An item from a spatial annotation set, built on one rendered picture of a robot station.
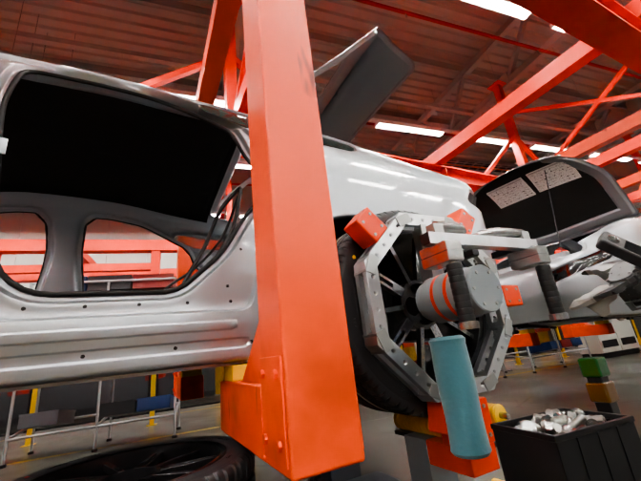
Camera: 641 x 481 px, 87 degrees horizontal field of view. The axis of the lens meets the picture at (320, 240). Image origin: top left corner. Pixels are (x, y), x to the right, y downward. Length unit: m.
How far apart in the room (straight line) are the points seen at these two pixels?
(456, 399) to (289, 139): 0.74
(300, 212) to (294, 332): 0.28
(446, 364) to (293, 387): 0.38
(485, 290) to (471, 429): 0.33
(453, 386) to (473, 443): 0.12
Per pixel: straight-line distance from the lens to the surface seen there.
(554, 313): 1.09
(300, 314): 0.74
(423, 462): 1.23
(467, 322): 0.80
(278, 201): 0.80
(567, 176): 4.46
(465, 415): 0.92
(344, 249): 1.02
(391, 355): 0.93
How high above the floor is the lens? 0.74
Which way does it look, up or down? 18 degrees up
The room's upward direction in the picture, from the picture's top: 7 degrees counter-clockwise
